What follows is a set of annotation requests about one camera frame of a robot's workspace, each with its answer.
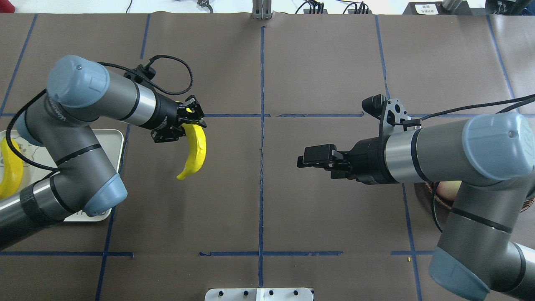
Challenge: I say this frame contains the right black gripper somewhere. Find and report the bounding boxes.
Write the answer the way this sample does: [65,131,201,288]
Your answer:
[297,137,397,185]

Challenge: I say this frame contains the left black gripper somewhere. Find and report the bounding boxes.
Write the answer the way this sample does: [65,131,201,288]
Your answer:
[150,95,208,143]

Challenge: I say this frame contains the yellow banana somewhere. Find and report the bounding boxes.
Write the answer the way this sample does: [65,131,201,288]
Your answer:
[176,123,208,181]
[0,138,24,199]

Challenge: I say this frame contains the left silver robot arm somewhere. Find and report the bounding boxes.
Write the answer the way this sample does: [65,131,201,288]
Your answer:
[1,55,206,250]

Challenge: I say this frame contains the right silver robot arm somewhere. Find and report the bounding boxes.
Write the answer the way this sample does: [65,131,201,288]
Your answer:
[297,112,534,301]

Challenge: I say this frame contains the brown wicker basket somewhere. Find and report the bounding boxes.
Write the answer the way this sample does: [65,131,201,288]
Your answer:
[414,181,535,214]

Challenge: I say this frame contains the white support column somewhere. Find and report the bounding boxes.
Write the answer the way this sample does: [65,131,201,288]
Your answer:
[204,287,315,301]

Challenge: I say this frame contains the white plastic tray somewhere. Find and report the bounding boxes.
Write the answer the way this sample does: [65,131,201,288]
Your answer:
[8,129,124,222]

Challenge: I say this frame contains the red cylinder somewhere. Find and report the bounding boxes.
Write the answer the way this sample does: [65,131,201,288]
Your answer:
[0,0,16,14]

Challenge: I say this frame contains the left black camera cable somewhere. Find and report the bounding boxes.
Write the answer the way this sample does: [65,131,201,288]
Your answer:
[5,54,194,172]

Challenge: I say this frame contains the black camera cable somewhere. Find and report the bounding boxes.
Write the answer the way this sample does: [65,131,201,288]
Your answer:
[5,54,194,172]
[405,94,535,126]

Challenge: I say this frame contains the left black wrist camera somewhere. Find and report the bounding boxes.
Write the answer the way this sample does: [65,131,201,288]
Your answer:
[123,65,155,86]

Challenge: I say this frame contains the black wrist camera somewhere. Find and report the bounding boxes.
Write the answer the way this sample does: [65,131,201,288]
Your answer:
[123,65,155,86]
[362,94,422,140]

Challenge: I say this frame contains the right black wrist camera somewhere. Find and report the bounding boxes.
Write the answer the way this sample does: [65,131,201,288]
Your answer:
[362,94,422,140]

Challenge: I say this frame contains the aluminium frame post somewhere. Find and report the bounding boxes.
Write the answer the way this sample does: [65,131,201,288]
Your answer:
[252,0,273,20]

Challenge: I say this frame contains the right black camera cable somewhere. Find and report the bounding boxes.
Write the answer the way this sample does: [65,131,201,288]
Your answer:
[405,94,535,126]

